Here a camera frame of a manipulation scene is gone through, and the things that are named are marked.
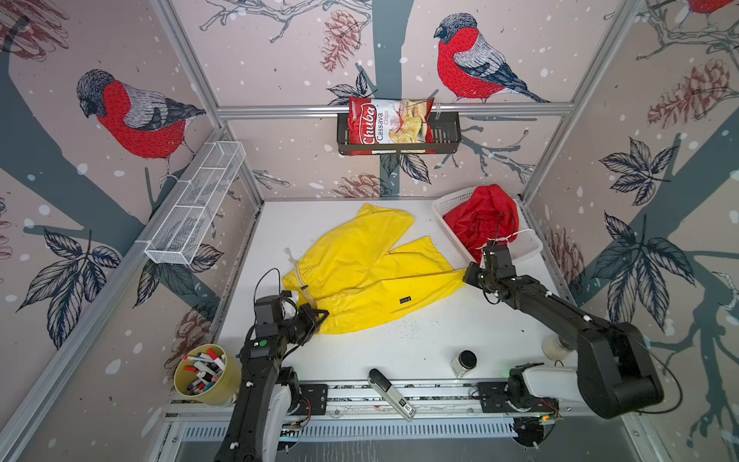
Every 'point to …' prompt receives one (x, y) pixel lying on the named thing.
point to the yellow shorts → (357, 277)
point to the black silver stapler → (379, 381)
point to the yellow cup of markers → (208, 373)
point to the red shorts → (489, 215)
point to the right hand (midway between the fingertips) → (465, 274)
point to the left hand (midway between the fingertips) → (327, 314)
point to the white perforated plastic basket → (526, 244)
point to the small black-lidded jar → (463, 363)
